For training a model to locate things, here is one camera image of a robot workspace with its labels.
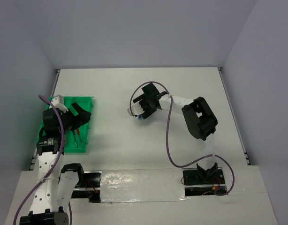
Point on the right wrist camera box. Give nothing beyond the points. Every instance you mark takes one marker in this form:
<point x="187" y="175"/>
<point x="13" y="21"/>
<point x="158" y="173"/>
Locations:
<point x="135" y="110"/>

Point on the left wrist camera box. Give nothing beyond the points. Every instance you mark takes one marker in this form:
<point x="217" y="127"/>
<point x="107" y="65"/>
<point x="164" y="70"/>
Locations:
<point x="58" y="102"/>

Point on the red gel pen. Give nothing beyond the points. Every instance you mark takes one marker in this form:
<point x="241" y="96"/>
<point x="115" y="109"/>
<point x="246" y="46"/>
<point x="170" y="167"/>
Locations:
<point x="78" y="133"/>

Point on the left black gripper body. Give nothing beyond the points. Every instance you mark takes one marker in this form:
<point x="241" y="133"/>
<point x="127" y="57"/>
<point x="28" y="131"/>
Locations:
<point x="70" y="121"/>

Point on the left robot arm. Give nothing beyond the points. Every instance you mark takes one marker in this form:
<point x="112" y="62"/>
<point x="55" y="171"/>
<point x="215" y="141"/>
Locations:
<point x="56" y="183"/>

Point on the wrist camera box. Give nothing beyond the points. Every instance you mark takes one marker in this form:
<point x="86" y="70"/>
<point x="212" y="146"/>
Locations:
<point x="58" y="102"/>
<point x="135" y="110"/>

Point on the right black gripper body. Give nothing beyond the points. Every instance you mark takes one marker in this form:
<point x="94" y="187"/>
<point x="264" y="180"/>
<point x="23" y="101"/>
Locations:
<point x="148" y="109"/>

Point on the green four-compartment plastic bin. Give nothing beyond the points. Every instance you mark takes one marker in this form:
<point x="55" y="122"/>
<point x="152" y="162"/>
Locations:
<point x="75" y="114"/>

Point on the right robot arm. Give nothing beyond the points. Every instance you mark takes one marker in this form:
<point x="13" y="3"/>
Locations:
<point x="199" y="118"/>

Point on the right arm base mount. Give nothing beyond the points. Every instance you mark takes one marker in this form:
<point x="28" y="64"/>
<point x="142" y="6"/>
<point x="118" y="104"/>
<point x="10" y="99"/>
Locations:
<point x="195" y="186"/>

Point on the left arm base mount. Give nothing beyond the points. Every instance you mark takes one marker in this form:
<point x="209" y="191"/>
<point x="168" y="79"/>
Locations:
<point x="90" y="188"/>

